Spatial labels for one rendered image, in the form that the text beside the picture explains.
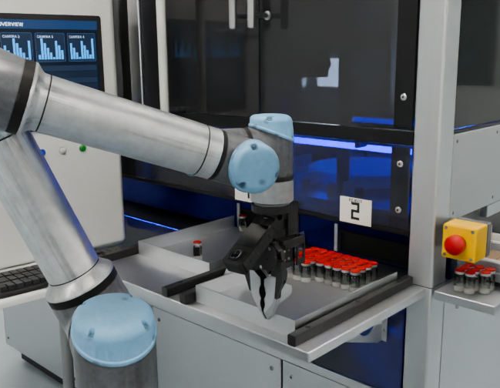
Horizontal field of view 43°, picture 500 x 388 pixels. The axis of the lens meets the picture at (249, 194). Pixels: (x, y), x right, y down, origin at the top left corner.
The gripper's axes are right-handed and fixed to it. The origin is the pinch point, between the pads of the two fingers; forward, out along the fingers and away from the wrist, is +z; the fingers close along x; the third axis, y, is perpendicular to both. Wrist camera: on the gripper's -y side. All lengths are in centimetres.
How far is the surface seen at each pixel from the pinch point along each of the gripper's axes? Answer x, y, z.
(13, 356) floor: 197, 43, 92
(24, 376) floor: 175, 37, 92
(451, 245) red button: -18.0, 35.2, -8.3
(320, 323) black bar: -8.0, 6.2, 1.7
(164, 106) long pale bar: 65, 32, -32
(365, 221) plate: 4.2, 38.7, -8.5
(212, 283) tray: 19.6, 5.7, 0.8
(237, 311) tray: 8.2, 1.5, 2.4
